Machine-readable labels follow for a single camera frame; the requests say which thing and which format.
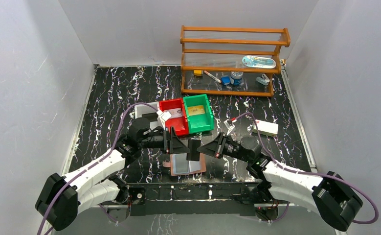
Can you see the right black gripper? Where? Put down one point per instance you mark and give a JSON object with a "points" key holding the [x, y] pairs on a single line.
{"points": [[213, 148]]}

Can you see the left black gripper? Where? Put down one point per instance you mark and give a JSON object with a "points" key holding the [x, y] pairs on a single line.
{"points": [[170, 140]]}

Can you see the black card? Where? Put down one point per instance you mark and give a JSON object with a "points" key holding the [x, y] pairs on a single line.
{"points": [[194, 154]]}

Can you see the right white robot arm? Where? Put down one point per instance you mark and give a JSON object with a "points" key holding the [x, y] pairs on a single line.
{"points": [[335, 202]]}

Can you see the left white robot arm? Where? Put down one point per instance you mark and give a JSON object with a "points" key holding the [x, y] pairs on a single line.
{"points": [[64, 197]]}

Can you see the white silver card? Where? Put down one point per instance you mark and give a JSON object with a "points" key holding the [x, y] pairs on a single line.
{"points": [[175, 113]]}

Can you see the gold yellow card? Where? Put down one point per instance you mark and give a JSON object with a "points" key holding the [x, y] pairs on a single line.
{"points": [[196, 110]]}

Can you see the red plastic bin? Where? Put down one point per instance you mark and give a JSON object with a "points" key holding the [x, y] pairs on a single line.
{"points": [[180, 124]]}

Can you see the green plastic bin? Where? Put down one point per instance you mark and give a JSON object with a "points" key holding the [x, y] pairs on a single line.
{"points": [[199, 123]]}

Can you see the white plastic bin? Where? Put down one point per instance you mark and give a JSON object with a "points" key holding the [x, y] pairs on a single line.
{"points": [[148, 113]]}

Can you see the white box red label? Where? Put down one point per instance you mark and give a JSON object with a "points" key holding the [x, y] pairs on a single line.
{"points": [[265, 128]]}

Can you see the blue small block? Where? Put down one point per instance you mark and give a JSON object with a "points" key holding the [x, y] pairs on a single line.
{"points": [[225, 80]]}

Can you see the yellow small block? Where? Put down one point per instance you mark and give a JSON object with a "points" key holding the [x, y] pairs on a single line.
{"points": [[198, 73]]}

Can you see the red white marker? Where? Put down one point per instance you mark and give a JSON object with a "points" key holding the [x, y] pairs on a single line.
{"points": [[212, 76]]}

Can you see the grey stapler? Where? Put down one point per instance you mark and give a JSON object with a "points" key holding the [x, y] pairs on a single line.
{"points": [[263, 79]]}

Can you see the wooden shelf rack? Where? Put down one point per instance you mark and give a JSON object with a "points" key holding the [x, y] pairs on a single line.
{"points": [[219, 50]]}

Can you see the clear blister package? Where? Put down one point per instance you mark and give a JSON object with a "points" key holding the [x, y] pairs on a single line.
{"points": [[258, 62]]}

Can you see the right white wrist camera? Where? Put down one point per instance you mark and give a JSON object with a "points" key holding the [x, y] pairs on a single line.
{"points": [[230, 126]]}

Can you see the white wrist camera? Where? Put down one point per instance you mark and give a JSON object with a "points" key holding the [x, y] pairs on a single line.
{"points": [[163, 115], [230, 126]]}

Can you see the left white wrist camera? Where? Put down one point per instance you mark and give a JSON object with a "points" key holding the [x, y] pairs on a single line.
{"points": [[163, 115]]}

